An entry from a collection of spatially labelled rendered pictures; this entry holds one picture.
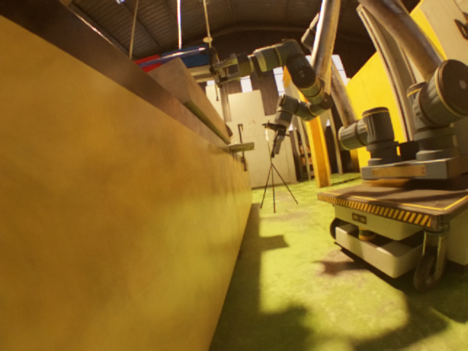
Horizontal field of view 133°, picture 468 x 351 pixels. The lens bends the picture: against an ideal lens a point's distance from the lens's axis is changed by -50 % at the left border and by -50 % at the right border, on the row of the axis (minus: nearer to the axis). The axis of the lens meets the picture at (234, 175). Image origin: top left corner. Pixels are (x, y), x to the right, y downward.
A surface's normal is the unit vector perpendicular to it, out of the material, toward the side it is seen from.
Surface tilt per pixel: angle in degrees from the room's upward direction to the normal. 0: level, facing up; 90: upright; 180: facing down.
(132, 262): 90
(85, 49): 90
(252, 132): 90
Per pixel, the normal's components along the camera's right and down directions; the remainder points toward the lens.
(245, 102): -0.12, 0.00
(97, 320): 0.98, -0.15
